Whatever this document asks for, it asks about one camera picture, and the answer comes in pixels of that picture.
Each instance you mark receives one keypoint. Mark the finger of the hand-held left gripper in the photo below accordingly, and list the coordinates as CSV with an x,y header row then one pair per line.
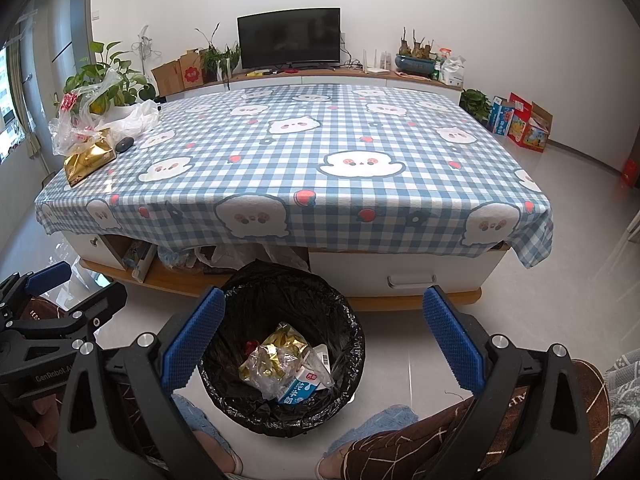
x,y
47,275
102,302

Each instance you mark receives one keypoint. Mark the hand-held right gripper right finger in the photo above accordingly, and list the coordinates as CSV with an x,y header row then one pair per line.
x,y
452,340

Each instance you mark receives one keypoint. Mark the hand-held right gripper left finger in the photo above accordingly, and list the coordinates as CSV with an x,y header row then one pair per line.
x,y
192,345

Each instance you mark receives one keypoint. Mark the red wrapper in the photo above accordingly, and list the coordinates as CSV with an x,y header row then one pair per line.
x,y
250,346

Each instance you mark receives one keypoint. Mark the clear plastic bag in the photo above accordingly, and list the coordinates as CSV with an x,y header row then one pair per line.
x,y
270,375

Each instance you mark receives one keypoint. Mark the gold foil bag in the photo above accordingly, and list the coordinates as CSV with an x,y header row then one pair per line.
x,y
87,160
287,341

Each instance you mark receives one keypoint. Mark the black-lined trash bin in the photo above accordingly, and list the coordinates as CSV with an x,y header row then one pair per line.
x,y
280,290

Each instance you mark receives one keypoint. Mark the blue white milk carton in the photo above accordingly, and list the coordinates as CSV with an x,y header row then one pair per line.
x,y
300,390

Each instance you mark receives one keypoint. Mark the long white barcode box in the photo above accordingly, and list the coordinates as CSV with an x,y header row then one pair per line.
x,y
322,360

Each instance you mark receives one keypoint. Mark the blue printed packet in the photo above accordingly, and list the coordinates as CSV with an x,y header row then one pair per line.
x,y
137,260

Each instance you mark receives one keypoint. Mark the blue slipper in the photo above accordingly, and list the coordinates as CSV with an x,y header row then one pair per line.
x,y
197,420
370,430

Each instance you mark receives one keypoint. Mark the white low table with drawers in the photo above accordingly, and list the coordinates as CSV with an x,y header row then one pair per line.
x,y
425,270

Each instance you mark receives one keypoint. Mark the black round object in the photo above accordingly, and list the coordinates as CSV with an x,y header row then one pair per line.
x,y
124,144

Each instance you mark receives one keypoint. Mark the white plastic bags left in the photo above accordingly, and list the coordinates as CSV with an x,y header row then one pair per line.
x,y
75,120

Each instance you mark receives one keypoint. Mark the blue checkered tablecloth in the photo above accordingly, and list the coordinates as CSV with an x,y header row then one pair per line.
x,y
350,200

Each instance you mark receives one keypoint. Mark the window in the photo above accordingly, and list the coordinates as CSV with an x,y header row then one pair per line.
x,y
7,105

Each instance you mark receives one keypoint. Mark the plain white plastic bag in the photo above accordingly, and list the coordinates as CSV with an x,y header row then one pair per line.
x,y
135,115

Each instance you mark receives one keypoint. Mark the grey patterned cloth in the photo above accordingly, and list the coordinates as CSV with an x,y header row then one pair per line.
x,y
625,400

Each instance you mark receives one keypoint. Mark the potted pothos plant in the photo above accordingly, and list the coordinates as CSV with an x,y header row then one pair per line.
x,y
107,75

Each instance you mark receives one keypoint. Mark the colourful open cardboard box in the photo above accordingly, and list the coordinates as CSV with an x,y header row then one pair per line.
x,y
537,130

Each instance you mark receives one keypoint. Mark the blue white box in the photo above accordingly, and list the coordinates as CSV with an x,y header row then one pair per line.
x,y
501,115

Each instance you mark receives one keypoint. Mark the brown cardboard box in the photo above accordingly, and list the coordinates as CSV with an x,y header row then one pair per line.
x,y
167,77

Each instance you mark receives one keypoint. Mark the small green potted plant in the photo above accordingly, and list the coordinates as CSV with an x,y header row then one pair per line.
x,y
475,102

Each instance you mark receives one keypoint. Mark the red box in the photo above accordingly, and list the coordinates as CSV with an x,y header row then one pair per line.
x,y
520,110

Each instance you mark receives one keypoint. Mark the red floor object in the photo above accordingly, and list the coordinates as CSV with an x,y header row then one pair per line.
x,y
629,172

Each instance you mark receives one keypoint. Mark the brown red flower paper bag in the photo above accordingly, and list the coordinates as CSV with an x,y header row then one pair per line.
x,y
191,72

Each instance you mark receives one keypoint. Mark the white sack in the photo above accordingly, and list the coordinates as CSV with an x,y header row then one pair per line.
x,y
454,72

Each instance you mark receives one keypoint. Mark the thin-leaved potted plant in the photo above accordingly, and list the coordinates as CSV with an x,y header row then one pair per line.
x,y
220,60

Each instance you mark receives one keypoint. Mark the spray bottle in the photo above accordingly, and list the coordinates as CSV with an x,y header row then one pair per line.
x,y
442,62

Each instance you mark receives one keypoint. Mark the blue planter with bulbs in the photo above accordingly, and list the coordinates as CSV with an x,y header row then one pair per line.
x,y
417,62

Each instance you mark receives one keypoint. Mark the white router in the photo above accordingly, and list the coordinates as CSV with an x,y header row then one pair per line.
x,y
374,65

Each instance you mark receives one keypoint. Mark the wooden topped white cabinet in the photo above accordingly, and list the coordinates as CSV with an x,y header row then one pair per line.
x,y
320,79

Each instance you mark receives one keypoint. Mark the black monitor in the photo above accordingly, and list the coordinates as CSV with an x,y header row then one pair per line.
x,y
290,37

